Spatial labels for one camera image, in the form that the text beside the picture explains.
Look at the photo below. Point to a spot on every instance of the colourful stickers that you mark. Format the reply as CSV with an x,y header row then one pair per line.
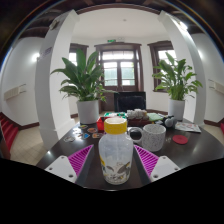
x,y
83,135

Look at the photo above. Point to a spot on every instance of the printed magazine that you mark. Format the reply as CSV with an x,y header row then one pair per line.
x,y
187,126

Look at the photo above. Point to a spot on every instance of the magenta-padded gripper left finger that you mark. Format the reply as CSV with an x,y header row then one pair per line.
x,y
60,166

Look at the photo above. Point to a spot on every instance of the yellow-capped clear plastic bottle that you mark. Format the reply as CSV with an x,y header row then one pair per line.
x,y
115,150

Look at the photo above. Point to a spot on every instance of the dark wooden double door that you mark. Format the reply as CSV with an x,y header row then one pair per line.
x,y
118,70

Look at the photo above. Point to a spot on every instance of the light green cloth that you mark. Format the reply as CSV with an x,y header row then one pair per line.
x,y
155,116

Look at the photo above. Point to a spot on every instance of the flat round red coaster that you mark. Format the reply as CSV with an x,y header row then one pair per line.
x,y
180,139

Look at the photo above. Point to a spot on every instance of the green exit sign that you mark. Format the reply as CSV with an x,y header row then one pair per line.
x,y
111,40

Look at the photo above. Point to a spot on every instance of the dark-framed window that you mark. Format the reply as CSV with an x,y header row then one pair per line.
x,y
163,55
72,56

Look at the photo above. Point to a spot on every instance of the black chair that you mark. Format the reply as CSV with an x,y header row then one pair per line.
x,y
130,101

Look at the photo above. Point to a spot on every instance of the green box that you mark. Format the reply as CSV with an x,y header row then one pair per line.
x,y
113,115

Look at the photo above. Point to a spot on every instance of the white speckled ceramic mug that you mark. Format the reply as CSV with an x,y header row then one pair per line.
x,y
153,137

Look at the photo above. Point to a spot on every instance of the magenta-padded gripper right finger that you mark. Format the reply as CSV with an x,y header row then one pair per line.
x,y
163,166

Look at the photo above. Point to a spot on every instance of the leafy plant in white pot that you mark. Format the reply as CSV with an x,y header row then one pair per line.
x,y
85,80
176,80

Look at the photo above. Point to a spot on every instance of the brown tray with white cups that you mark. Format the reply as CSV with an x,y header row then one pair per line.
x,y
137,116

